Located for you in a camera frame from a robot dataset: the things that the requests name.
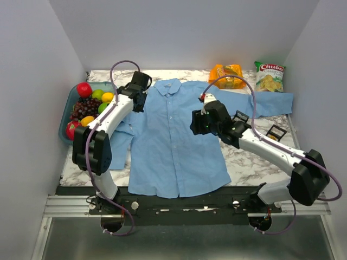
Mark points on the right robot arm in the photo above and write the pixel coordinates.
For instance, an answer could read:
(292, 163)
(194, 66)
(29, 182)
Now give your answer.
(307, 178)

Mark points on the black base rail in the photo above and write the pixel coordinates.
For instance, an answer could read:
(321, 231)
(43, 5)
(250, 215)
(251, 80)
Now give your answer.
(227, 205)

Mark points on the dark toy grape bunch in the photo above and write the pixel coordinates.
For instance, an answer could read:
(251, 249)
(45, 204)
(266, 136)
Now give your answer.
(85, 107)

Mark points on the orange toy fruit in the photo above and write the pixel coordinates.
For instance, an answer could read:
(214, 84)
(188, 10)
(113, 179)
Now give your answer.
(107, 97)

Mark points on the yellow toy lemon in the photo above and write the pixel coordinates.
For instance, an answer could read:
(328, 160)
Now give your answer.
(87, 120)

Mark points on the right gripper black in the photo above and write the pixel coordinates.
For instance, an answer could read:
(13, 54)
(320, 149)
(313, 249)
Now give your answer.
(197, 117)

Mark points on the light blue button shirt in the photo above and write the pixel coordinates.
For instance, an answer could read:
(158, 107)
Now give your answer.
(167, 160)

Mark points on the green cassava chips bag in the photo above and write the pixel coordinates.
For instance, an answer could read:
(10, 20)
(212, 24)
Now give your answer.
(269, 77)

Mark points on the red toy apple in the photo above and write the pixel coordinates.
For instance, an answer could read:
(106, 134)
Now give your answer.
(84, 90)

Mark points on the teal plastic fruit basin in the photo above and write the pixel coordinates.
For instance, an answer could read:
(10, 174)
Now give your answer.
(71, 100)

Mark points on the green toy lime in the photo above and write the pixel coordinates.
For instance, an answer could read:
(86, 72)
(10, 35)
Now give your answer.
(102, 107)
(97, 94)

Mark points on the black brooch box red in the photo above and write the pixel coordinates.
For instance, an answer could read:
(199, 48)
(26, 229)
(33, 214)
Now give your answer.
(240, 118)

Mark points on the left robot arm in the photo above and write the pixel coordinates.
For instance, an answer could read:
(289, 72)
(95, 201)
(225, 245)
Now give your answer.
(91, 145)

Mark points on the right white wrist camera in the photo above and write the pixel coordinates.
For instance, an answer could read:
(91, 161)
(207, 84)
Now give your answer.
(207, 98)

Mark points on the pink toy dragon fruit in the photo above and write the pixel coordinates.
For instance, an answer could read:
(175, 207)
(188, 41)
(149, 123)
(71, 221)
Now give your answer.
(70, 129)

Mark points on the black brooch box yellow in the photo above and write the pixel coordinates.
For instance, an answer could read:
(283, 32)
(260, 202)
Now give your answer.
(276, 133)

